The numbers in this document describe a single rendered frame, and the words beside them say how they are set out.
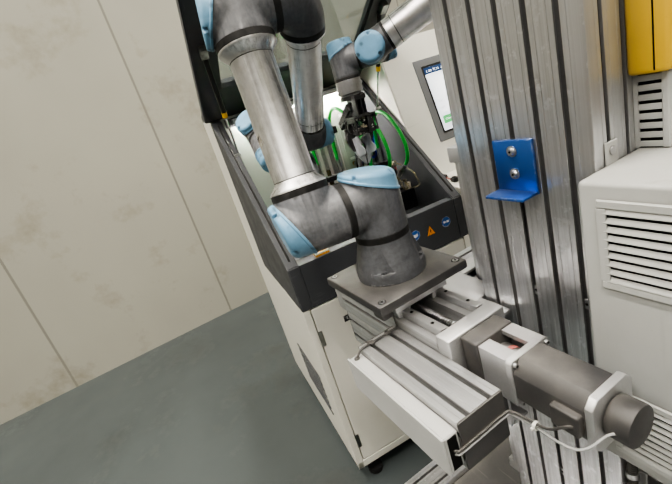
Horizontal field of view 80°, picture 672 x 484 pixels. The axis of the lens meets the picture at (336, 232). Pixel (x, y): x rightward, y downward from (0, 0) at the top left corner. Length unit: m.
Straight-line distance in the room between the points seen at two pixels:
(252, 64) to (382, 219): 0.37
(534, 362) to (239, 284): 3.05
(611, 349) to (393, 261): 0.38
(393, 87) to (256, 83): 1.04
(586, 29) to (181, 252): 3.09
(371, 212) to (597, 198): 0.37
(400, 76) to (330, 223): 1.13
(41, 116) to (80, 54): 0.48
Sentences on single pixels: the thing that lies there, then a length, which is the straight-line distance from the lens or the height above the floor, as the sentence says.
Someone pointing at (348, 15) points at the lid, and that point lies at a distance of 1.64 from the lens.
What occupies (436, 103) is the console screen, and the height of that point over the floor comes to 1.26.
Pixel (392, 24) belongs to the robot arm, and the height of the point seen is 1.53.
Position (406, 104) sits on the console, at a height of 1.30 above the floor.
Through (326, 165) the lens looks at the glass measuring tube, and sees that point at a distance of 1.83.
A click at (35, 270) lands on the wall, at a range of 3.41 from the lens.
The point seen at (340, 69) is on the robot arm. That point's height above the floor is 1.48.
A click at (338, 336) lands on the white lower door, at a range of 1.45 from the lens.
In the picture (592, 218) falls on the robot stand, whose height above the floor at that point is 1.18.
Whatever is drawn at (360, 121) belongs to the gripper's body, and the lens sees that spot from 1.22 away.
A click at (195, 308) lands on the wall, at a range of 3.51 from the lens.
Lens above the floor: 1.42
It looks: 18 degrees down
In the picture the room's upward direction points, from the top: 17 degrees counter-clockwise
